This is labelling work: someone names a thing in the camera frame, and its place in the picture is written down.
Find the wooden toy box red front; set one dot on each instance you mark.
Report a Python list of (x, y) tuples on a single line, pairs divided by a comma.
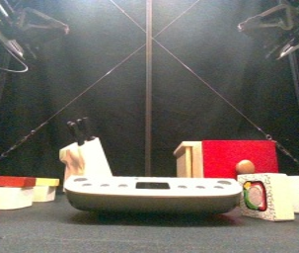
[(240, 158)]

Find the thin metal frame pole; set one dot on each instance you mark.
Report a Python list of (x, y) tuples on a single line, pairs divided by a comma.
[(149, 99)]

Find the brown toy egg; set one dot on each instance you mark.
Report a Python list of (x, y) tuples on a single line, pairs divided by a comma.
[(245, 167)]

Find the red topped toy sushi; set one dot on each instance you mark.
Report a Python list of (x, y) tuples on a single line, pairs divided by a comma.
[(5, 194)]

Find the white toy kitchen scale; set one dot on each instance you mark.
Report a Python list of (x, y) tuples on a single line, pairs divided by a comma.
[(113, 197)]

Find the yellow topped toy sushi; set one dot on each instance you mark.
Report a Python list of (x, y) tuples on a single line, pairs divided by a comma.
[(46, 189)]

